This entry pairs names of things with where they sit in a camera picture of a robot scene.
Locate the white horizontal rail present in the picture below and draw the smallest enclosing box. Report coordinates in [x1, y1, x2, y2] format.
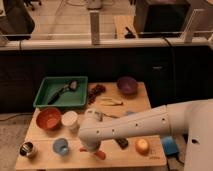
[0, 37, 213, 51]

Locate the grey metal post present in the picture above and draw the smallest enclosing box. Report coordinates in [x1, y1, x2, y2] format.
[90, 10, 100, 45]

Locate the black tool on desk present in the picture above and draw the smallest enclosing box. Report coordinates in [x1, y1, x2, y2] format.
[124, 27, 136, 38]

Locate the black cable on floor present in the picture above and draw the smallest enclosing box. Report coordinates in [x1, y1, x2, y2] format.
[171, 153, 186, 166]

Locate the black handled brush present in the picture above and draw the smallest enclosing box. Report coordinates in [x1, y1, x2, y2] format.
[47, 80, 78, 105]

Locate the green plastic tray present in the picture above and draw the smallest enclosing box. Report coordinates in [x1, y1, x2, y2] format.
[33, 76, 88, 109]

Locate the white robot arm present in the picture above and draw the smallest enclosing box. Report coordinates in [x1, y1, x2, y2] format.
[78, 99, 213, 171]

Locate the blue sponge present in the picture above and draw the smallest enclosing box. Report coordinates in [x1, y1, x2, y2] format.
[126, 111, 135, 116]

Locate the black office chair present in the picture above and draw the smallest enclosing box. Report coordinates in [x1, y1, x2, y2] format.
[0, 0, 35, 41]

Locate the orange fruit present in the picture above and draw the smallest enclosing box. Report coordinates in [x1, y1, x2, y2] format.
[135, 139, 149, 155]

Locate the black remote control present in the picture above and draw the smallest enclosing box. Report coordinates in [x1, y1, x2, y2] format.
[116, 138, 129, 149]

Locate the dark red grape bunch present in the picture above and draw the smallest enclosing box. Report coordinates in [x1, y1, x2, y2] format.
[88, 84, 106, 104]

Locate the purple bowl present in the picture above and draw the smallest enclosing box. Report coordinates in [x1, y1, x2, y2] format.
[117, 76, 138, 95]

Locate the white cup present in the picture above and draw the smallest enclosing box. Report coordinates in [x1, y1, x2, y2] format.
[62, 111, 79, 130]

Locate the slanted metal bracket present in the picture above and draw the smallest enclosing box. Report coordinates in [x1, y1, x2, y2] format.
[180, 9, 204, 43]

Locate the blue tape roll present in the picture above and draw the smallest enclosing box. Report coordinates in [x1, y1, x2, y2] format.
[161, 136, 179, 156]

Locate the blue mug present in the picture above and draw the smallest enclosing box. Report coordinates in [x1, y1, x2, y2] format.
[53, 138, 69, 156]

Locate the orange red bowl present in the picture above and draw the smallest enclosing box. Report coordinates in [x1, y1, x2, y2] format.
[36, 107, 61, 130]

